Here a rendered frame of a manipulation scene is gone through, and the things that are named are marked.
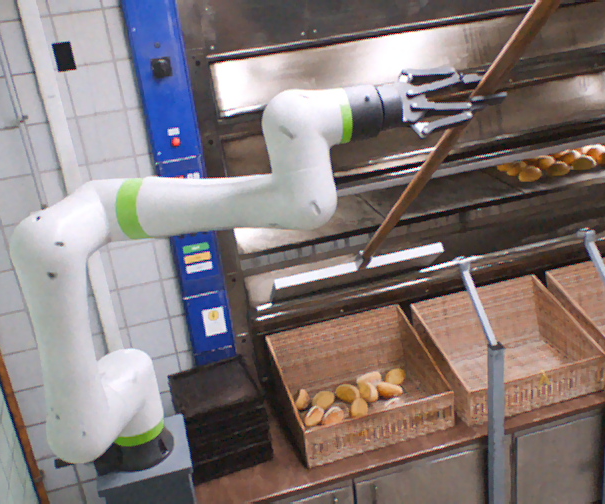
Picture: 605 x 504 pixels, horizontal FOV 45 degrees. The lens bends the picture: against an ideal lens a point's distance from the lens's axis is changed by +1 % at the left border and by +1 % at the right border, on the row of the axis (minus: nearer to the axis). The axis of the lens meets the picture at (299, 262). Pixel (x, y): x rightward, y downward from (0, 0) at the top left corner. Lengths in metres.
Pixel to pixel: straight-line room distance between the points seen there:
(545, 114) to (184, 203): 1.89
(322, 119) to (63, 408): 0.73
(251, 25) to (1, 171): 0.92
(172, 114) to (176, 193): 1.12
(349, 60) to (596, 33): 0.95
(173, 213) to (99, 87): 1.15
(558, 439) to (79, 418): 1.89
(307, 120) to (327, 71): 1.37
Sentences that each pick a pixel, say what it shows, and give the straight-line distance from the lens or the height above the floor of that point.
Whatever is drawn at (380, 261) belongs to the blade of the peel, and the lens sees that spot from 2.27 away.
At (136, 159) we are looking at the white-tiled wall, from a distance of 2.48.
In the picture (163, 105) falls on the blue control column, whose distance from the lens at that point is 2.41.
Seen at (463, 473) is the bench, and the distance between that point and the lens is 2.75.
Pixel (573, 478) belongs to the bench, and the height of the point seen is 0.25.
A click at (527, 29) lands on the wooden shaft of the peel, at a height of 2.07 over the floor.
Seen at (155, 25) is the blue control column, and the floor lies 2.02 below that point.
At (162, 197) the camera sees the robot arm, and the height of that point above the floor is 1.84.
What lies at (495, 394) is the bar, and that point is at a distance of 2.53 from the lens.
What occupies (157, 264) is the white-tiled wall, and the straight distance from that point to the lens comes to 2.60.
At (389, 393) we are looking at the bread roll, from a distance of 2.79.
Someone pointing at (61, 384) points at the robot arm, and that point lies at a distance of 1.44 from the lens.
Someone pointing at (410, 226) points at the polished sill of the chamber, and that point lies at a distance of 2.81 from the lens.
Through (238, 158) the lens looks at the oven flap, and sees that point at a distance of 2.53.
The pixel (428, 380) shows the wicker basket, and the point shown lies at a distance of 2.80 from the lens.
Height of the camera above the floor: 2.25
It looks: 25 degrees down
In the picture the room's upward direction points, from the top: 7 degrees counter-clockwise
